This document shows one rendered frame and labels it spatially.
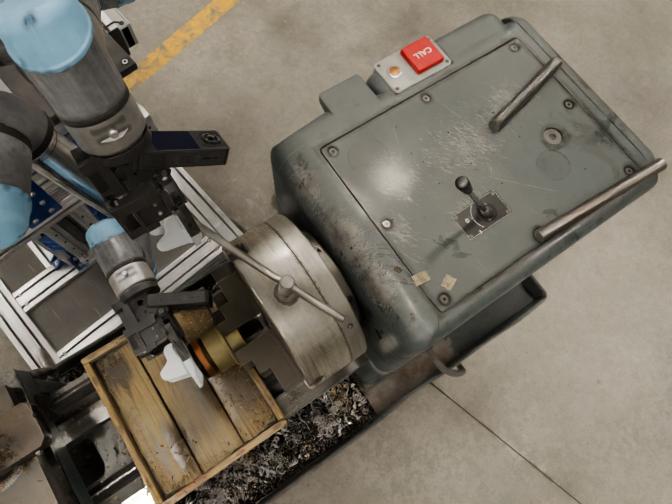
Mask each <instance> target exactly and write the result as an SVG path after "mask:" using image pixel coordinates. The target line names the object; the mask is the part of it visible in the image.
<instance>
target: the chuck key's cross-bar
mask: <svg viewBox="0 0 672 504"><path fill-rule="evenodd" d="M193 218H194V217H193ZM194 220H195V222H196V223H197V225H198V227H199V229H200V231H201V233H202V234H204V235H205V236H207V237H208V238H210V239H211V240H213V241H214V242H216V243H217V244H219V245H220V246H222V247H223V248H224V249H226V250H227V251H229V252H230V253H232V254H233V255H235V256H236V257H238V258H239V259H241V260H242V261H244V262H245V263H247V264H248V265H249V266H251V267H252V268H254V269H255V270H257V271H258V272H260V273H262V274H263V275H265V276H266V277H268V278H270V279H271V280H273V281H274V282H276V283H278V284H279V281H280V278H281V277H282V276H280V275H278V274H277V273H275V272H274V271H272V270H270V269H269V268H267V267H266V266H264V265H262V264H261V263H259V262H258V261H257V260H255V259H254V258H252V257H251V256H249V255H248V254H246V253H245V252H243V251H242V250H240V249H239V248H238V247H236V246H235V245H233V244H232V243H230V242H229V241H227V240H226V239H224V238H223V237H221V236H220V235H219V234H217V233H216V232H214V231H213V230H211V229H210V228H208V227H207V226H205V225H204V224H202V223H201V222H200V221H198V220H197V219H195V218H194ZM291 292H292V293H294V294H295V295H297V296H299V297H300V298H302V299H303V300H305V301H307V302H308V303H310V304H312V305H313V306H315V307H316V308H318V309H320V310H321V311H323V312H324V313H326V314H328V315H329V316H331V317H333V318H334V319H336V320H337V321H339V322H341V323H343V322H344V320H345V318H346V316H345V315H343V314H342V313H340V312H338V311H337V310H335V309H333V308H332V307H330V306H329V305H327V304H325V303H324V302H322V301H321V300H319V299H317V298H316V297H314V296H312V295H311V294H309V293H308V292H306V291H304V290H303V289H301V288H299V287H298V286H296V285H295V284H294V287H293V289H292V290H291Z"/></svg>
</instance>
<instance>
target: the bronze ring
mask: <svg viewBox="0 0 672 504"><path fill-rule="evenodd" d="M212 324H213V325H212V326H210V327H209V328H207V329H206V330H204V331H202V332H201V333H199V336H200V338H198V339H197V338H195V339H194V340H192V341H191V342H190V343H188V344H187V348H188V350H189V352H190V354H191V356H192V358H193V360H194V361H195V363H196V365H197V366H198V368H199V369H200V370H201V372H202V373H203V374H204V376H205V377H206V378H208V379H209V378H210V377H213V376H215V375H216V374H218V371H219V370H221V371H222V372H225V371H226V370H228V369H229V368H231V367H232V366H234V365H235V364H238V365H240V362H239V360H238V359H237V357H236V355H235V352H237V351H238V350H240V349H241V348H243V347H244V346H246V345H247V344H248V343H247V342H246V340H245V338H244V337H243V335H242V334H241V332H240V330H239V329H238V328H237V329H235V330H234V331H232V332H231V333H229V334H227V335H226V336H223V335H222V334H221V332H220V331H219V329H218V328H217V326H216V324H215V323H214V322H212Z"/></svg>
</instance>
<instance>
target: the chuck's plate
mask: <svg viewBox="0 0 672 504"><path fill-rule="evenodd" d="M263 223H266V224H267V225H269V226H270V227H271V228H272V229H273V230H274V231H275V232H276V233H277V234H278V235H279V236H280V238H281V239H282V240H283V241H284V242H285V244H286V245H287V246H288V248H289V249H290V250H291V251H292V253H293V254H294V255H295V257H296V258H297V260H298V261H299V262H300V264H301V265H302V267H303V268H304V270H305V271H306V273H307V274H308V276H309V277H310V279H311V280H312V282H313V283H314V285H315V286H316V288H317V289H318V291H319V293H320V294H321V296H322V298H323V299H324V301H325V303H326V304H327V305H329V306H330V307H332V308H333V309H335V310H337V311H338V312H340V313H342V314H343V315H345V316H346V318H345V320H344V322H343V323H341V322H339V321H337V320H336V319H335V320H336V322H337V324H338V326H339V328H340V330H341V332H342V334H343V336H344V338H345V340H346V342H347V345H348V347H349V350H350V353H351V358H352V360H351V362H352V361H353V360H355V359H356V358H358V357H359V356H360V355H362V354H363V353H365V352H366V349H367V344H366V339H365V336H364V333H363V330H362V328H361V325H360V323H359V321H358V319H357V317H356V315H355V312H354V311H353V309H352V307H351V305H350V303H349V301H348V299H347V297H346V296H345V294H344V292H343V291H342V289H341V287H340V285H339V284H338V282H337V281H336V279H335V277H334V276H333V274H332V273H331V271H330V270H329V268H328V267H327V265H326V264H325V262H324V261H323V259H322V258H321V256H320V255H319V254H318V252H317V251H316V249H315V248H314V247H313V245H312V244H311V243H310V242H309V240H308V239H307V238H306V237H305V235H304V234H303V233H302V232H301V231H300V230H299V228H298V227H297V226H296V225H295V224H294V223H293V222H292V221H291V220H289V219H288V218H287V217H285V216H284V215H282V214H276V215H275V216H273V217H271V218H270V219H268V220H266V221H265V222H263Z"/></svg>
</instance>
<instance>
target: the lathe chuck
mask: <svg viewBox="0 0 672 504"><path fill-rule="evenodd" d="M230 243H232V244H233V245H235V246H236V247H243V248H244V249H245V250H246V251H247V254H248V255H249V256H251V257H252V258H254V259H255V260H257V261H258V262H259V263H261V264H262V265H264V266H266V267H267V268H269V269H270V270H272V271H274V272H275V273H277V274H278V275H280V276H283V275H291V276H292V277H293V278H294V280H295V285H296V286H298V287H299V288H301V289H303V290H304V291H306V292H308V293H309V294H311V295H312V296H314V297H316V298H317V299H319V300H321V301H322V302H324V303H325V301H324V299H323V298H322V296H321V294H320V293H319V291H318V289H317V288H316V286H315V285H314V283H313V282H312V280H311V279H310V277H309V276H308V274H307V273H306V271H305V270H304V268H303V267H302V265H301V264H300V262H299V261H298V260H297V258H296V257H295V255H294V254H293V253H292V251H291V250H290V249H289V248H288V246H287V245H286V244H285V242H284V241H283V240H282V239H281V238H280V236H279V235H278V234H277V233H276V232H275V231H274V230H273V229H272V228H271V227H270V226H269V225H267V224H266V223H261V224H259V225H258V226H256V227H254V228H252V229H251V230H249V231H247V232H246V233H244V234H242V235H241V236H239V237H237V238H236V239H234V240H232V241H230ZM232 264H234V266H235V267H236V269H237V271H238V272H239V274H240V276H241V277H242V279H243V281H244V282H245V284H246V286H247V288H248V289H249V291H250V293H251V294H252V296H253V298H254V299H255V301H256V303H257V305H258V306H259V308H260V309H261V311H262V313H263V314H264V316H265V317H266V319H267V320H268V322H269V324H268V325H267V327H268V329H269V330H270V329H273V331H274V332H275V334H276V335H277V337H278V338H279V340H280V341H281V343H282V344H283V346H284V348H285V349H286V351H287V352H288V354H289V355H290V357H291V358H292V360H293V361H294V363H295V364H296V366H297V367H298V369H299V371H300V372H301V374H302V375H303V377H304V378H305V379H304V383H305V384H306V385H307V386H308V388H310V389H313V388H314V387H316V386H317V385H319V384H320V383H322V382H323V381H325V380H326V379H327V378H329V377H330V376H332V375H333V374H335V373H336V372H338V371H339V370H340V369H342V368H343V367H345V366H346V365H348V364H349V363H351V360H352V358H351V353H350V350H349V347H348V345H347V342H346V340H345V338H344V336H343V334H342V332H341V330H340V328H339V326H338V324H337V322H336V320H335V319H334V318H333V317H331V316H329V315H328V314H326V313H324V312H323V311H321V310H320V309H318V308H316V307H315V306H313V305H312V304H310V303H308V302H307V301H305V300H303V299H302V298H300V297H299V296H297V295H296V298H295V300H294V301H292V302H290V303H283V302H281V301H279V300H278V298H277V296H276V290H277V288H278V286H279V284H278V283H276V282H274V281H273V280H271V279H270V278H268V277H266V276H265V275H263V274H262V273H260V272H258V271H257V270H255V269H254V268H252V267H251V266H249V265H248V264H247V263H245V262H244V261H242V260H240V259H239V258H238V259H237V260H235V261H234V262H233V263H232ZM325 304H326V303H325ZM319 376H321V377H322V376H323V377H322V378H321V379H320V380H319V381H318V382H316V383H314V384H312V383H313V382H315V381H314V380H315V379H317V378H318V377H319ZM306 381H307V382H306ZM308 384H312V385H311V386H309V385H308Z"/></svg>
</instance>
